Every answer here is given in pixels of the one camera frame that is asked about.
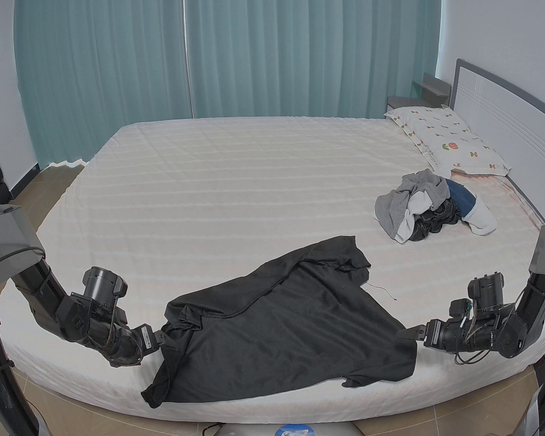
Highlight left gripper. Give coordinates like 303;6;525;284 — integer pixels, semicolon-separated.
108;325;164;367

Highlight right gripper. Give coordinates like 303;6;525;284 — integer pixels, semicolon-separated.
424;317;471;352

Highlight black T-shirt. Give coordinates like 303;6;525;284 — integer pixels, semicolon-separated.
141;235;418;410

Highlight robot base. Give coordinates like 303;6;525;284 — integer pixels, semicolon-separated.
209;421;364;436

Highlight pile of clothes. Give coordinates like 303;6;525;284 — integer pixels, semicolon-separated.
375;169;498;244

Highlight bed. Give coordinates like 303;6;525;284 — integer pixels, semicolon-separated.
0;57;545;426

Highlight thin dark thread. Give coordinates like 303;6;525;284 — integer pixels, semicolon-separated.
366;282;398;301

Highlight white printed pillow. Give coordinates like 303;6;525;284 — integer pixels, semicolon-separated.
384;106;512;176

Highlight grey bedside table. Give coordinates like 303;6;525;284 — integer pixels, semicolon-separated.
386;72;451;113

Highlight blue-green curtain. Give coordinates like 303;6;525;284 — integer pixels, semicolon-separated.
14;0;193;169
184;0;441;119

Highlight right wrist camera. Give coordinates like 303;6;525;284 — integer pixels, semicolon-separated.
450;299;473;323

